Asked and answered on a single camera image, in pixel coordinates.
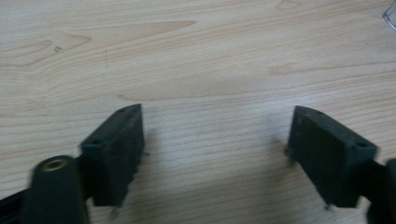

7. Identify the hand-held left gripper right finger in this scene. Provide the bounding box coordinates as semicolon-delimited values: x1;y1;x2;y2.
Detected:
286;105;379;209

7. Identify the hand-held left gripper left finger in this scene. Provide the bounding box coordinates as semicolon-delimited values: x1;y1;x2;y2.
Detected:
79;103;146;207

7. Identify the clear plastic object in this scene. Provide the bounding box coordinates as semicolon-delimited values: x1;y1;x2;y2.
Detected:
382;0;396;33

